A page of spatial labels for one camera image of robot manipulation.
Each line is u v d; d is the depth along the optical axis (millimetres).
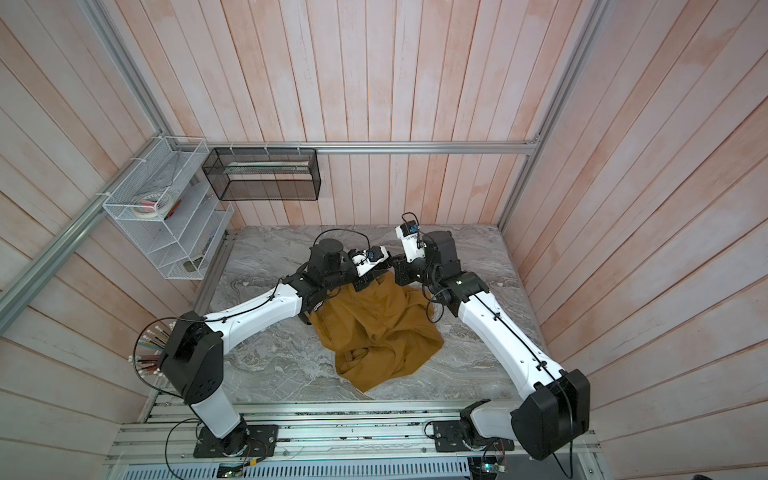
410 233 659
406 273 675
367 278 718
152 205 734
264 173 968
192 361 450
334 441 752
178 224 798
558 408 386
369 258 674
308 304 628
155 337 765
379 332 782
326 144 962
